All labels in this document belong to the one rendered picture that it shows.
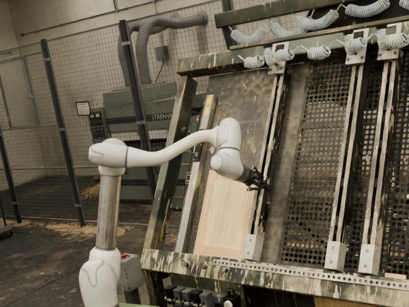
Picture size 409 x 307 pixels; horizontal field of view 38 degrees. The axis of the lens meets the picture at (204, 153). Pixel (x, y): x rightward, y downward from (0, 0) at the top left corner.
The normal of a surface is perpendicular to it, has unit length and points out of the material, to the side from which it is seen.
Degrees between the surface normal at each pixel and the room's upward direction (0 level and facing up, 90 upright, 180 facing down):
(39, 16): 90
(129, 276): 90
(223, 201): 58
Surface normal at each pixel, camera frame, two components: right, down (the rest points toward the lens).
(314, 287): -0.62, -0.32
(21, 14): -0.60, 0.23
